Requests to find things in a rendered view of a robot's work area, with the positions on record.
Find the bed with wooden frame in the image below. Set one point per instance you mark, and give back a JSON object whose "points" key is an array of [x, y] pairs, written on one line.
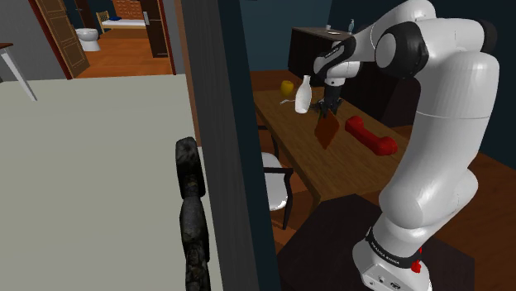
{"points": [[121, 23]]}

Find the white toilet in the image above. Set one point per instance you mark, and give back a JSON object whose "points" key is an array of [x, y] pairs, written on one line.
{"points": [[88, 38]]}

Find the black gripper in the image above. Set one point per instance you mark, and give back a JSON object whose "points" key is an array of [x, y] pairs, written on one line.
{"points": [[332, 94]]}

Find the black chair with white seat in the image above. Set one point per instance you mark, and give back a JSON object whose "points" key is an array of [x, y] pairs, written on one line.
{"points": [[274, 189]]}

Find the white vase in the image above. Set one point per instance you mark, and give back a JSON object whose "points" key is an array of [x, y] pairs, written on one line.
{"points": [[303, 98]]}

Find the brown wooden door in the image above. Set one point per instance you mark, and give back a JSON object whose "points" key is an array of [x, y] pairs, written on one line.
{"points": [[60, 36]]}

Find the table with white leg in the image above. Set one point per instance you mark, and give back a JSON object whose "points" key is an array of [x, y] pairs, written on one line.
{"points": [[16, 72]]}

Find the small white spoon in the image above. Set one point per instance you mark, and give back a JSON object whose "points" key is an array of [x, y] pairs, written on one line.
{"points": [[287, 101]]}

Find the dark wooden door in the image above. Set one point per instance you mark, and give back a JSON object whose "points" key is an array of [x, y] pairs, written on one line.
{"points": [[155, 28]]}

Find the black mottled figure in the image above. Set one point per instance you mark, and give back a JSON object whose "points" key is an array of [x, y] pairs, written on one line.
{"points": [[192, 209]]}

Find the wooden table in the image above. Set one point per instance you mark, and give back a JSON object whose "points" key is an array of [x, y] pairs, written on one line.
{"points": [[346, 169]]}

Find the red telephone handset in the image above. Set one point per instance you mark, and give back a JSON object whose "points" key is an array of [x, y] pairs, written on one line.
{"points": [[369, 137]]}

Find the dark sideboard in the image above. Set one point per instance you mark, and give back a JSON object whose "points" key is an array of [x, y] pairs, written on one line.
{"points": [[306, 52]]}

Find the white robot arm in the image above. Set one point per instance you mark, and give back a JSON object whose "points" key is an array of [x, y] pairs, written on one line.
{"points": [[451, 121]]}

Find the dark robot stand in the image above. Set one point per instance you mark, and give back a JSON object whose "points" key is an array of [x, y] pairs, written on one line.
{"points": [[322, 246]]}

